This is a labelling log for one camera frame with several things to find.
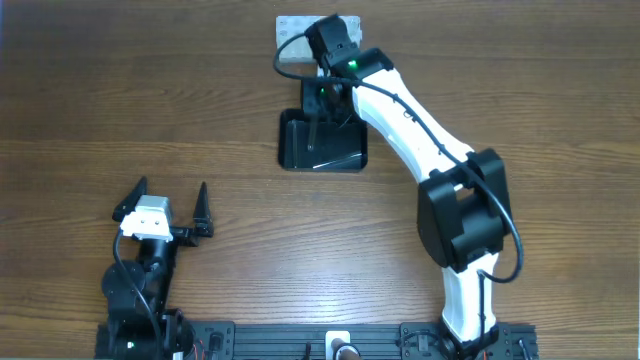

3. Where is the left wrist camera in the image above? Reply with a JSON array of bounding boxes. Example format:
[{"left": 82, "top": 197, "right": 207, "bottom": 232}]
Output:
[{"left": 119, "top": 194, "right": 175, "bottom": 243}]

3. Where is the black tray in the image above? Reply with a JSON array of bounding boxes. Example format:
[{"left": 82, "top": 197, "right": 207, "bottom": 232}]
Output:
[{"left": 277, "top": 107, "right": 370, "bottom": 174}]

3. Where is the mounting rail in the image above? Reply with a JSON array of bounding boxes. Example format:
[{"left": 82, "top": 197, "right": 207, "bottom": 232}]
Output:
[{"left": 95, "top": 319, "right": 540, "bottom": 360}]

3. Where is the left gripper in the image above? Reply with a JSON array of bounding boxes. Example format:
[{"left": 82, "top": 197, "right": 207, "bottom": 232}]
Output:
[{"left": 111, "top": 175, "right": 216, "bottom": 247}]

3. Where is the white test tube rack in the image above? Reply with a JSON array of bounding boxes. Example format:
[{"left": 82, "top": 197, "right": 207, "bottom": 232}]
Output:
[{"left": 275, "top": 14, "right": 363, "bottom": 65}]

